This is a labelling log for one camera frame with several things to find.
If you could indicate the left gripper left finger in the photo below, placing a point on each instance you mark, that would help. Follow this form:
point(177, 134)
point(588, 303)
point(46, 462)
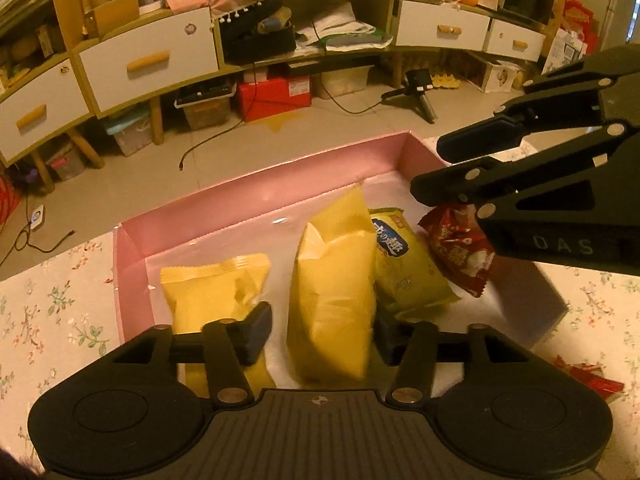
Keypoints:
point(226, 348)

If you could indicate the red storage box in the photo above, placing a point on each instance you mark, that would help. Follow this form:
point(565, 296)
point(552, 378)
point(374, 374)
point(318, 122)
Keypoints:
point(272, 97)

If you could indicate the small camera tripod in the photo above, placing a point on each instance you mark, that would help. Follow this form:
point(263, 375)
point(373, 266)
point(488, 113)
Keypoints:
point(416, 84)

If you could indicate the plain yellow snack bag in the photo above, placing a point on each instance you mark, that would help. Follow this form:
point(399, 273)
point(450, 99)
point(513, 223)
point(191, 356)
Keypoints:
point(228, 290)

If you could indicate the yellow printed snack bag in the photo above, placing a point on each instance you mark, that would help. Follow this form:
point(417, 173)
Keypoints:
point(332, 298)

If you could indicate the yellow blue-label snack bag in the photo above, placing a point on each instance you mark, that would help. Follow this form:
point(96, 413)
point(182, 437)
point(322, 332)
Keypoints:
point(406, 279)

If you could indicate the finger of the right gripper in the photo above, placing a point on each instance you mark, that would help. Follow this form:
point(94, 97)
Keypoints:
point(480, 177)
point(500, 137)

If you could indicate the red snack bag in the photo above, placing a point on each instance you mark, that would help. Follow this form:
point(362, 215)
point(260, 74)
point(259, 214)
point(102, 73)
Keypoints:
point(592, 377)
point(458, 245)

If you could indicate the black box on shelf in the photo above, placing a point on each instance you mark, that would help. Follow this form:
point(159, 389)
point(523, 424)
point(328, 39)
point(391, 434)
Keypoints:
point(243, 44)

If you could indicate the floral tablecloth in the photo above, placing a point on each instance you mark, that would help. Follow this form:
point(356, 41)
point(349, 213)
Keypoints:
point(60, 316)

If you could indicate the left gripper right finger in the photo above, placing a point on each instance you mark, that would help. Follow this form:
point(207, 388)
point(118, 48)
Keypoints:
point(415, 349)

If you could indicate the wooden cabinet with drawers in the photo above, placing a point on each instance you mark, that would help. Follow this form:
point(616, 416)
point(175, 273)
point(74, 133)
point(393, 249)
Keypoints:
point(77, 59)

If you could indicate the pink cardboard tray box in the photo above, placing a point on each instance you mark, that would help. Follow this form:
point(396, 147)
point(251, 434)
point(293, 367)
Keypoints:
point(267, 211)

